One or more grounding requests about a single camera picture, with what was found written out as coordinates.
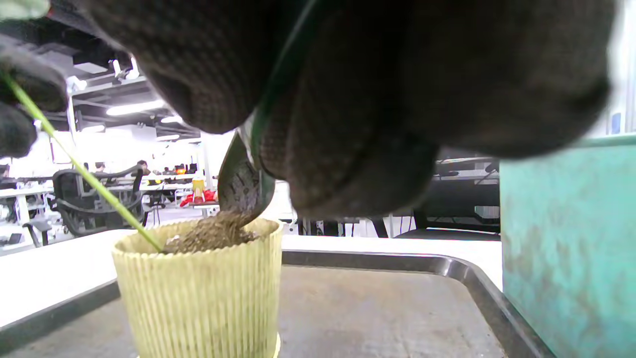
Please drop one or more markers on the person's left hand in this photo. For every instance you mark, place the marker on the person's left hand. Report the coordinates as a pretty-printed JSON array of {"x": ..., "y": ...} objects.
[{"x": 20, "y": 89}]

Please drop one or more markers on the person's right hand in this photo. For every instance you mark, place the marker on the person's right hand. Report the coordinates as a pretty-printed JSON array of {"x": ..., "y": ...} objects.
[{"x": 397, "y": 89}]

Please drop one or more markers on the red artificial rose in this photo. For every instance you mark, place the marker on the red artificial rose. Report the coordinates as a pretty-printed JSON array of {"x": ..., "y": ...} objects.
[{"x": 74, "y": 164}]

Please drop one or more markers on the green garden trowel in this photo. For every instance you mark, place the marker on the green garden trowel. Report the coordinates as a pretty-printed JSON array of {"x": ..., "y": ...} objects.
[{"x": 241, "y": 184}]

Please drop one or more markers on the brown potting mix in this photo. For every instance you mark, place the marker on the brown potting mix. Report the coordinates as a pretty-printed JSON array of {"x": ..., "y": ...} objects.
[{"x": 208, "y": 236}]

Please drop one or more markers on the yellow ribbed flower pot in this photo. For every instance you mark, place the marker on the yellow ribbed flower pot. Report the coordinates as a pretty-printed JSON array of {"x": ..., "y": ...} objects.
[{"x": 198, "y": 308}]

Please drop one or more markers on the black mesh office chair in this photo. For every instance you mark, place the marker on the black mesh office chair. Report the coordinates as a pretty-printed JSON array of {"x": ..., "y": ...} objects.
[{"x": 74, "y": 191}]

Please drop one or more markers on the long ceiling light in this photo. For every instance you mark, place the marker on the long ceiling light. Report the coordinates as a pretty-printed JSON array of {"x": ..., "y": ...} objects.
[{"x": 134, "y": 107}]

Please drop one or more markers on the yellow bottle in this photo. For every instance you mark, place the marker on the yellow bottle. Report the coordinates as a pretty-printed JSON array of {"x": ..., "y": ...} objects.
[{"x": 198, "y": 189}]

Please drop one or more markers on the red cloth item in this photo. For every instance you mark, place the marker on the red cloth item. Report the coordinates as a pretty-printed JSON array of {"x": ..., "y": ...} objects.
[{"x": 198, "y": 198}]

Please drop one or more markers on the dark brown plastic tray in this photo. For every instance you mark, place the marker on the dark brown plastic tray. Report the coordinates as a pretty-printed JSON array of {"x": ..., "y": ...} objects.
[{"x": 372, "y": 318}]

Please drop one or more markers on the teal plastic storage box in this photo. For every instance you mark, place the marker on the teal plastic storage box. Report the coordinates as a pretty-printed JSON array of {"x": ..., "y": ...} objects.
[{"x": 571, "y": 248}]

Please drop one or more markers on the white metal frame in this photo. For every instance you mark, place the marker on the white metal frame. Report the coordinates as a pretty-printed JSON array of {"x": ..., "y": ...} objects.
[{"x": 72, "y": 114}]

